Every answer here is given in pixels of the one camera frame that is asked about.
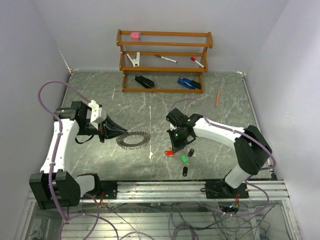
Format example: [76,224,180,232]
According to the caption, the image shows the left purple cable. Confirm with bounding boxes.
[36,80,120,240]

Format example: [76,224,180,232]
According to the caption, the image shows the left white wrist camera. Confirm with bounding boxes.
[88,100,103,125]

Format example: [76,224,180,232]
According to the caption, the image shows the purple cable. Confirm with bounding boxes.
[36,80,120,240]
[168,98,277,218]

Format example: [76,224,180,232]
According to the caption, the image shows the red-capped marker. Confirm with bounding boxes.
[190,57,205,69]
[154,54,178,64]

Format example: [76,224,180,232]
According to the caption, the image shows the black stapler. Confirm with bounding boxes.
[134,74,155,89]

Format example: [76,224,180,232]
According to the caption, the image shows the white plastic clip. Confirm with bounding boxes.
[126,52,141,68]

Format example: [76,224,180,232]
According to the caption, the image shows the aluminium mounting rail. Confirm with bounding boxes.
[26,178,291,202]

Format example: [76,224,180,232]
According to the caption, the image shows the black key tag upper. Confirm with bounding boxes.
[187,148,195,158]

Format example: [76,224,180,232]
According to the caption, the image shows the wooden three-tier shelf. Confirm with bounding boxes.
[116,29,214,93]

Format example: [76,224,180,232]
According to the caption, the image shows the red key tag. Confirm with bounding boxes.
[164,150,174,156]

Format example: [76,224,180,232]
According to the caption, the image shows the orange pencil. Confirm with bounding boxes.
[215,88,221,108]

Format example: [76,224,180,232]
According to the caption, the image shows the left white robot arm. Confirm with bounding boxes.
[29,100,128,210]

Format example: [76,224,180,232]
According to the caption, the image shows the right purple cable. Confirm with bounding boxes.
[168,98,277,218]

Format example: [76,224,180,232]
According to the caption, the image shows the pink eraser block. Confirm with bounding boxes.
[130,31,141,41]

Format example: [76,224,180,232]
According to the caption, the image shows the metal disc with keyrings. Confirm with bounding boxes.
[116,131,151,150]

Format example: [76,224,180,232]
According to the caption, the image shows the green key tag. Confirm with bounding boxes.
[181,154,189,165]

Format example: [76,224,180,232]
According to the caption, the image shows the blue stapler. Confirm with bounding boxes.
[177,76,202,90]

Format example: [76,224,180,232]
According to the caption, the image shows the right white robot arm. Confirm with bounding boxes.
[166,108,272,198]

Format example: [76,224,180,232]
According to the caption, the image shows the red-capped marker left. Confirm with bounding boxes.
[154,54,178,64]

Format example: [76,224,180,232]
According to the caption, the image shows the red-capped marker right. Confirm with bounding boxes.
[190,57,205,69]

